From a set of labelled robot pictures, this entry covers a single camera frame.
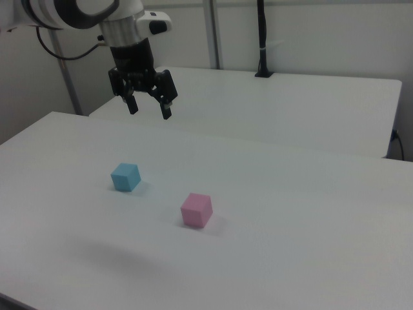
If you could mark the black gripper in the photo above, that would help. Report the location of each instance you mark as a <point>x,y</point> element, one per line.
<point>132,58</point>

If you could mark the blue foam cube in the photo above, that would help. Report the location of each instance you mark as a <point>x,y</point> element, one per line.
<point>124,179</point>

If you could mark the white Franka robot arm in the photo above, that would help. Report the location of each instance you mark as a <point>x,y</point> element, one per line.
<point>122,29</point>

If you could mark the pink foam cube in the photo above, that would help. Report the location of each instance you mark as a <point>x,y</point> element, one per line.
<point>193,213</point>

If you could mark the white side table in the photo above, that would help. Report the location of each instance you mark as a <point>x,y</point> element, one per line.
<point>258,106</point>

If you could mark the grey metal frame post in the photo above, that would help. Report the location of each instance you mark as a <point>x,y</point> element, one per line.
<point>213,32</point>
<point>66,74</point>

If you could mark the tall black camera pole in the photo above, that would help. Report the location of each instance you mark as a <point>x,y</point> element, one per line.
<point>263,32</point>

